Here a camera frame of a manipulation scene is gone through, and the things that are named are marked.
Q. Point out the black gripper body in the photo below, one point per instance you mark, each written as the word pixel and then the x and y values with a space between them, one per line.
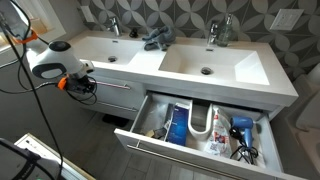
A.
pixel 80 85

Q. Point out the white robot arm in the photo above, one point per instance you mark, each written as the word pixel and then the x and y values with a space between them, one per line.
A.
pixel 56 60

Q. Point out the white lower vanity drawer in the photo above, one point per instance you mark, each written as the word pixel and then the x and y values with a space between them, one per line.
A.
pixel 113 110

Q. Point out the white drawer with hair dryer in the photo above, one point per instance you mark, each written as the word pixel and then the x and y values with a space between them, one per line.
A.
pixel 186 156

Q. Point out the chrome sink faucet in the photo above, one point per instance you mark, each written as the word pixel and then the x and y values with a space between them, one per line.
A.
pixel 115 25
pixel 212 33

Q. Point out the white box with printed edge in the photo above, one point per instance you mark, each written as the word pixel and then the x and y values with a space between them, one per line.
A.
pixel 50 153

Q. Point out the small black countertop object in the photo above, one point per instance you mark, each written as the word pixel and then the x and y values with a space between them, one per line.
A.
pixel 134 32

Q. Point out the small dark and yellow item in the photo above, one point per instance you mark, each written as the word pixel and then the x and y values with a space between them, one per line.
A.
pixel 156 132

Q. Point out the grey blue towel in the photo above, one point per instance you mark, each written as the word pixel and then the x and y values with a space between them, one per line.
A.
pixel 160 37

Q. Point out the blue rectangular box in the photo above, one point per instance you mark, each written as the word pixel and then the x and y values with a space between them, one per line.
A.
pixel 178 123

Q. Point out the white and red plastic packet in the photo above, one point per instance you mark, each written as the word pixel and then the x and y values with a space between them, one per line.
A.
pixel 218 136

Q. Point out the clear glass soap dispenser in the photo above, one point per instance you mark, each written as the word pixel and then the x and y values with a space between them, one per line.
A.
pixel 226 31

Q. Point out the blue hair dryer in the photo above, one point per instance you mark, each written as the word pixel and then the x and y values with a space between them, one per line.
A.
pixel 245 128

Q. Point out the white toilet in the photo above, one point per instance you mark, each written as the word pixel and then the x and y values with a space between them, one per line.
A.
pixel 306 120

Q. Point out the white wall outlet plate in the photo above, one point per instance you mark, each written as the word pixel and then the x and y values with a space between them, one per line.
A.
pixel 87 14
pixel 286 19

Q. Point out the white window frame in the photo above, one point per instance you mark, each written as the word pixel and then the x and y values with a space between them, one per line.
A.
pixel 43 23

